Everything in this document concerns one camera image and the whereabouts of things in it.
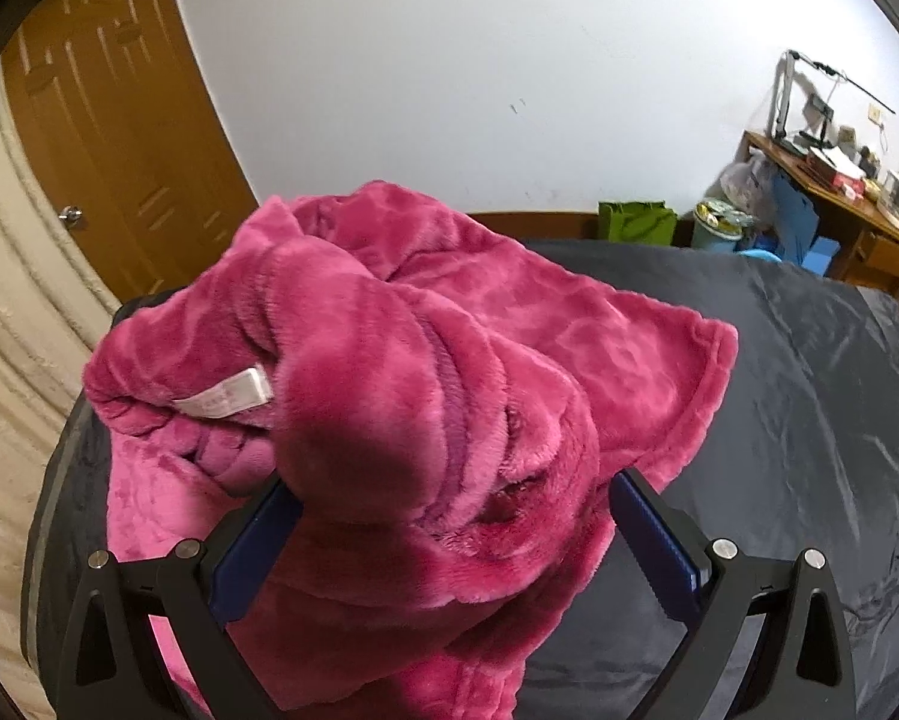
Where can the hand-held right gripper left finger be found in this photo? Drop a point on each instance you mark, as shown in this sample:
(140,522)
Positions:
(258,540)

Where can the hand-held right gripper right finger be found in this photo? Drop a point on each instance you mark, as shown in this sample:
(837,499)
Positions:
(656,547)

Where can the pink fleece garment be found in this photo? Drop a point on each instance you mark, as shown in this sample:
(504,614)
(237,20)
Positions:
(419,315)

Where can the dark grey bed sheet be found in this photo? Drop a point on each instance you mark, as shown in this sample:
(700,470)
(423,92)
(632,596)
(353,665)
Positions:
(794,427)

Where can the light blue trash bin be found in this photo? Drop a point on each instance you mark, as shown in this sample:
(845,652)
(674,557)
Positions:
(719,236)

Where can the green paper bag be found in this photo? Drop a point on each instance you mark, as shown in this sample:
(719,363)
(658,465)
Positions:
(637,223)

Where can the blue box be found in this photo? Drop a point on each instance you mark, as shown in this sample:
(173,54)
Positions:
(824,255)

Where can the blue cloth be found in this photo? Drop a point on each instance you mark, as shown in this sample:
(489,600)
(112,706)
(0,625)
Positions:
(794,214)

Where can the wooden desk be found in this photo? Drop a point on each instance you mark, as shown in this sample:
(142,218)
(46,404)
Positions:
(873,247)

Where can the metal door knob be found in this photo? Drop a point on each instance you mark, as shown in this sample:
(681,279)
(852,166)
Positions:
(71,216)

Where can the clear plastic bag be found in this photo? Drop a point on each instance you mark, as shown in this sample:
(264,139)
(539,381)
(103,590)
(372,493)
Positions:
(746,184)

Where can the red box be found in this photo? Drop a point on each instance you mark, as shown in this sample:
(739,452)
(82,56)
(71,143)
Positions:
(836,178)

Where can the brown wooden door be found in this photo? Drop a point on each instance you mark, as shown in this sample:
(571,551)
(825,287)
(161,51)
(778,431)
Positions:
(119,127)

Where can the white wall socket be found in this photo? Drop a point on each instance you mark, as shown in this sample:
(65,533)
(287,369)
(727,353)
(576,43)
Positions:
(875,114)

